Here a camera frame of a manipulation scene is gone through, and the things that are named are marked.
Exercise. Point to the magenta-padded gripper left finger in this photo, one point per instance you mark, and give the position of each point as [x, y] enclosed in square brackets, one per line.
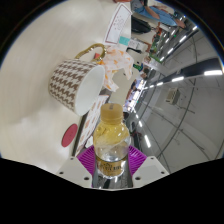
[71, 168]

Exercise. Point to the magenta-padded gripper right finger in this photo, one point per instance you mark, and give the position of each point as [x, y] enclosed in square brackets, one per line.
[150, 168]

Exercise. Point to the clear tea bottle yellow cap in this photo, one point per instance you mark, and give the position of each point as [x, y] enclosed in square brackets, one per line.
[111, 136]

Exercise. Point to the flat round red coaster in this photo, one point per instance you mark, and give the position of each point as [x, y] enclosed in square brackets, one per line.
[69, 136]

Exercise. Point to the printed paper tray liner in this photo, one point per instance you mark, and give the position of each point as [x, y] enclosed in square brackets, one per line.
[91, 118]

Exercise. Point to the ceiling air conditioner unit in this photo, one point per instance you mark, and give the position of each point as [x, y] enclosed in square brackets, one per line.
[172, 96]

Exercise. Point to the ceiling strip lights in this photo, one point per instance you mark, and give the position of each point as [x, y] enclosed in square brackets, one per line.
[213, 72]

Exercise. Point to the small teal bottle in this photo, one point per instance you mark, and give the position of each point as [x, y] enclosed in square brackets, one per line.
[124, 40]

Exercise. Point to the black backpack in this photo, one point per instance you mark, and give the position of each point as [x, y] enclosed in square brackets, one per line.
[141, 25]

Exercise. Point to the white card red border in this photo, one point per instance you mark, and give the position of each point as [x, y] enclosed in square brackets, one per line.
[116, 21]

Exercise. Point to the person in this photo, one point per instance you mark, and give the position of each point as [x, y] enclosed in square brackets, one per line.
[156, 14]

